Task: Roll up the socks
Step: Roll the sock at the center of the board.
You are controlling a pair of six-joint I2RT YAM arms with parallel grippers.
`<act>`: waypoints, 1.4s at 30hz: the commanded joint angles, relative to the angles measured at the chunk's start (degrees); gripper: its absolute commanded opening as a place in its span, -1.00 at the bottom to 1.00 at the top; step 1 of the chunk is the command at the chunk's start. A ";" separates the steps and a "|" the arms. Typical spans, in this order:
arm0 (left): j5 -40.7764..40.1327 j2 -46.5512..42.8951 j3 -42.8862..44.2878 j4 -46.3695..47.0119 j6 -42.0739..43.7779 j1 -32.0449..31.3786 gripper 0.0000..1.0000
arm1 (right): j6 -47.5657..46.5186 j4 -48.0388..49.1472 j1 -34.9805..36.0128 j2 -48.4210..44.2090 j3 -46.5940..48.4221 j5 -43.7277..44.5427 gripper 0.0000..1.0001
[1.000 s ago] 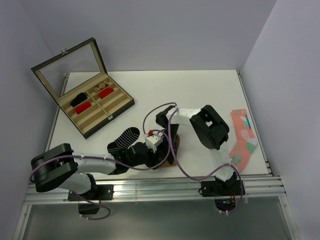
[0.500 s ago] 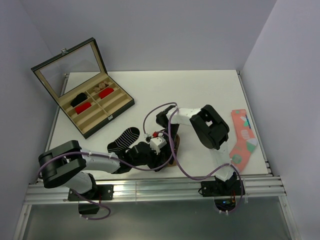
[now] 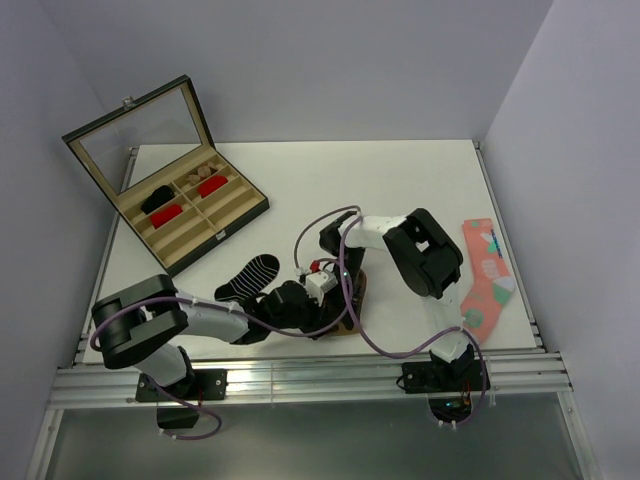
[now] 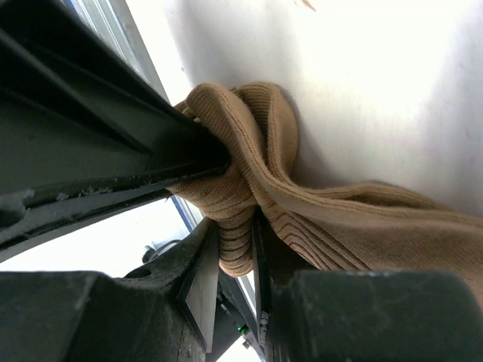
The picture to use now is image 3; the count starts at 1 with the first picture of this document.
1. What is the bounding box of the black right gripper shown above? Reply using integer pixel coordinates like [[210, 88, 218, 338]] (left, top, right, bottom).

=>
[[324, 246, 367, 329]]

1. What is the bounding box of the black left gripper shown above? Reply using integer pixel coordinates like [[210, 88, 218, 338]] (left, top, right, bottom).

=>
[[270, 289, 337, 341]]

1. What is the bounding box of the tan ribbed sock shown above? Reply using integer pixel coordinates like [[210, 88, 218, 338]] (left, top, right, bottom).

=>
[[333, 270, 367, 336]]

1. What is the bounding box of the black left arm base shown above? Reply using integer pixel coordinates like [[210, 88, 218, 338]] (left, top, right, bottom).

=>
[[134, 368, 227, 441]]

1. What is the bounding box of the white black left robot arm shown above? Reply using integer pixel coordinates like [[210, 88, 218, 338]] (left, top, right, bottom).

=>
[[90, 274, 346, 399]]

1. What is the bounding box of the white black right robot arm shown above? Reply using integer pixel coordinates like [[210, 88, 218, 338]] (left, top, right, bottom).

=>
[[319, 208, 474, 390]]

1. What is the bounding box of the black white striped sock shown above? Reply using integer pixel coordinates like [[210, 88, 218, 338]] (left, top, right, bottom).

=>
[[214, 254, 280, 302]]

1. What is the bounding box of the red rolled sock right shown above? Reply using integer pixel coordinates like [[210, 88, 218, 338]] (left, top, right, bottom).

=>
[[198, 175, 228, 198]]

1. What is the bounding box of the red rolled sock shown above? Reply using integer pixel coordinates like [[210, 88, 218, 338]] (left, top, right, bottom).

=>
[[198, 175, 228, 198], [150, 204, 183, 229]]

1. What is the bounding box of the pink patterned sock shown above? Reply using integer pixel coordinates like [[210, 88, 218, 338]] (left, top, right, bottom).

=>
[[461, 218, 516, 344]]

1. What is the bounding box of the red rolled sock left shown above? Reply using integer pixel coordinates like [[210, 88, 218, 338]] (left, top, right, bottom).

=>
[[150, 204, 183, 229]]

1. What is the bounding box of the beige rolled sock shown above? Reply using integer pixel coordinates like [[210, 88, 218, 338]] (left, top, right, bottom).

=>
[[187, 161, 218, 185]]

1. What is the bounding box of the black rolled sock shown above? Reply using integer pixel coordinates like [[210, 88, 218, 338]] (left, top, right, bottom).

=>
[[140, 185, 175, 215]]

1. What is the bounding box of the black compartment storage box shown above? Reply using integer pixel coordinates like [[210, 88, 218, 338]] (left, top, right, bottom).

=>
[[62, 75, 270, 276]]

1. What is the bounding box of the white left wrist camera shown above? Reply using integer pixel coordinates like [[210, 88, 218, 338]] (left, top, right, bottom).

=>
[[304, 270, 338, 305]]

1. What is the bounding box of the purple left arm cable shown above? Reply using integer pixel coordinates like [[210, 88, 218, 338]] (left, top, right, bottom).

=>
[[88, 257, 351, 441]]

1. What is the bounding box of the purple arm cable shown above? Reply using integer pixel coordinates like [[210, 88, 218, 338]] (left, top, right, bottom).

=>
[[293, 203, 489, 427], [88, 257, 351, 441]]

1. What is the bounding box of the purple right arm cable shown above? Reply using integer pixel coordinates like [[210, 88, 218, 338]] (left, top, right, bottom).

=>
[[293, 203, 489, 427]]

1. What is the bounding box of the aluminium rail frame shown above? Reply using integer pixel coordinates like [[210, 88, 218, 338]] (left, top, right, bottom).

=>
[[36, 140, 601, 479]]

